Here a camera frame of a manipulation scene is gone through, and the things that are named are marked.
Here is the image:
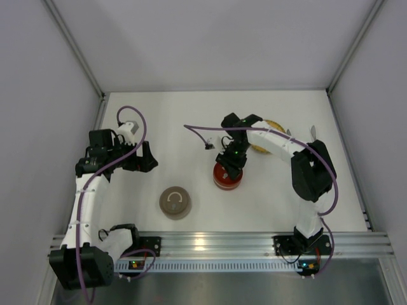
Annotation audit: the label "round bamboo tray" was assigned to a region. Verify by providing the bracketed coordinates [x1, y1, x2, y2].
[248, 119, 286, 154]

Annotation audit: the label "red round lid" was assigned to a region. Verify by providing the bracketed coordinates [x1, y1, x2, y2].
[213, 163, 243, 183]

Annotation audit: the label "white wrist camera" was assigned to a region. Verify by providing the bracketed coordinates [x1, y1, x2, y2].
[117, 121, 139, 145]
[205, 136, 224, 153]

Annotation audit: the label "left aluminium frame post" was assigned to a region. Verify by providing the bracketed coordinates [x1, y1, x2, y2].
[41, 0, 105, 100]

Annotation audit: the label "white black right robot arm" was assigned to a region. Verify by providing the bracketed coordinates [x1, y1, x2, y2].
[213, 113, 338, 253]

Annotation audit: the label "beige round lid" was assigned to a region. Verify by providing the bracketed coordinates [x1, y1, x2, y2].
[159, 186, 191, 207]

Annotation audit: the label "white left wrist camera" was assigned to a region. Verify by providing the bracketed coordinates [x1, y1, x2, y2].
[117, 121, 139, 145]

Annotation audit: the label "steel serving tongs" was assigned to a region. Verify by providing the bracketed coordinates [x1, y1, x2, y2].
[286, 125, 317, 142]

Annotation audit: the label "red steel bowl container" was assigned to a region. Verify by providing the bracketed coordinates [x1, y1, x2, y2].
[213, 177, 241, 191]

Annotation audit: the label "aluminium frame post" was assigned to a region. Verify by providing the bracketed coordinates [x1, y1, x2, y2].
[326, 0, 387, 97]
[41, 0, 105, 100]

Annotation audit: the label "right aluminium frame post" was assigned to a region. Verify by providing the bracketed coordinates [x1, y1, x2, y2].
[326, 0, 387, 97]

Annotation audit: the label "slotted cable duct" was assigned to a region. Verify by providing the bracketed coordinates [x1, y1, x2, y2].
[114, 259, 303, 273]

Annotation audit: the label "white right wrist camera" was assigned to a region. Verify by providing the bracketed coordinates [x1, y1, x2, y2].
[205, 136, 224, 153]

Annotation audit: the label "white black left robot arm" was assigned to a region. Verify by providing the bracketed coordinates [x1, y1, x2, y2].
[49, 122, 158, 290]

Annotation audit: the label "aluminium front rail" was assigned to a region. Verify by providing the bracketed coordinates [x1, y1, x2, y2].
[140, 232, 394, 259]

